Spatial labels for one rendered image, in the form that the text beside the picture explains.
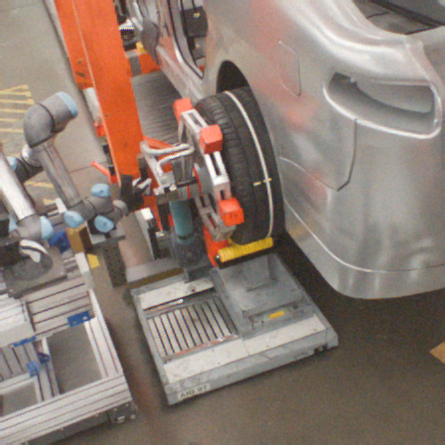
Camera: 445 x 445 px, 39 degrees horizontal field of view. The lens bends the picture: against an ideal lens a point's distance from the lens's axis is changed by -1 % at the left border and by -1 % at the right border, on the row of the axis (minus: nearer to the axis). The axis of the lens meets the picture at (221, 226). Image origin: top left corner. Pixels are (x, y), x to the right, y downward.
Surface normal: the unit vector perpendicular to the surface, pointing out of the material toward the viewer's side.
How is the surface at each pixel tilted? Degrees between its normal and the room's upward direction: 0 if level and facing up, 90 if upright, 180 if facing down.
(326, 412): 0
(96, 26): 90
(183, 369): 0
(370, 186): 89
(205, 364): 0
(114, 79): 90
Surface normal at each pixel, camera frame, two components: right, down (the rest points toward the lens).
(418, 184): -0.08, 0.56
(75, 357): -0.14, -0.82
